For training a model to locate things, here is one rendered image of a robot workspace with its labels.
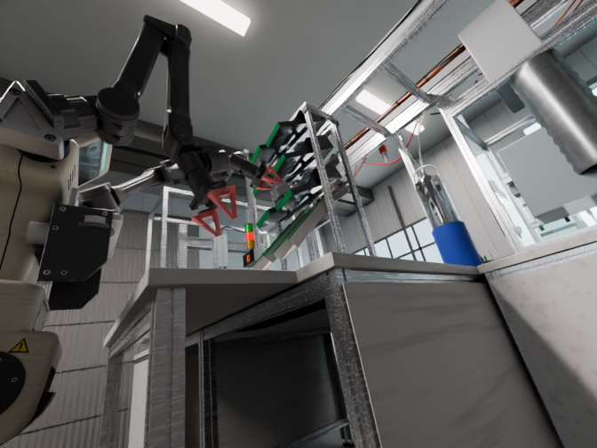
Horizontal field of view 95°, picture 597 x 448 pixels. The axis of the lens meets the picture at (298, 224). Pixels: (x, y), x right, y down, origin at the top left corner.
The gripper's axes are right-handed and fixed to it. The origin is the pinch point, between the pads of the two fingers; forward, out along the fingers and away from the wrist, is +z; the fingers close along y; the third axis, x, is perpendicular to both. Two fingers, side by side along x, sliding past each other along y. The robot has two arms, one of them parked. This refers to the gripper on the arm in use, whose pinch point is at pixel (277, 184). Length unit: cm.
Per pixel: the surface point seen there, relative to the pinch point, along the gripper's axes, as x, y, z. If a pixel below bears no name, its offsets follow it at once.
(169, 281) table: 54, -32, -14
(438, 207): -34, -1, 79
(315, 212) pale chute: 8.7, -7.0, 15.4
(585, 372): 37, -37, 92
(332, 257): 40, -39, 11
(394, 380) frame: 57, -37, 28
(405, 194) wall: -261, 197, 226
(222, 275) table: 49, -30, -7
